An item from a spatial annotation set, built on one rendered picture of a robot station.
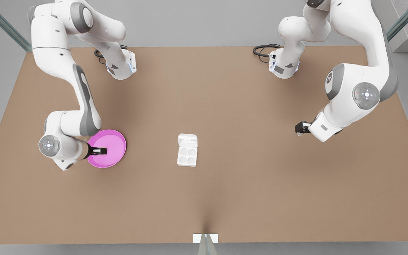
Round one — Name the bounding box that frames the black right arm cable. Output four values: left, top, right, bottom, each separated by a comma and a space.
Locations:
94, 45, 129, 64

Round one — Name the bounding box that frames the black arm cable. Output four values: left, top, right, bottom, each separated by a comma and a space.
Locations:
94, 45, 129, 64
253, 44, 283, 64

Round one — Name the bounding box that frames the white egg box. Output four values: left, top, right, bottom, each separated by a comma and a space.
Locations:
177, 146, 198, 167

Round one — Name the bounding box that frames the white egg box lid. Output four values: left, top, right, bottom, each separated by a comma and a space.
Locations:
177, 134, 198, 148

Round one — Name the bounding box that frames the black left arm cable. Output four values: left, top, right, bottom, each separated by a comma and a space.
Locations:
253, 44, 283, 64

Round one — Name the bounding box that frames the pink round plate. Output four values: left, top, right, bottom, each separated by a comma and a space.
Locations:
87, 129, 127, 168

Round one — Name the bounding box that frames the silver frame post with foot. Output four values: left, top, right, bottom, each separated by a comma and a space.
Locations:
193, 234, 219, 255

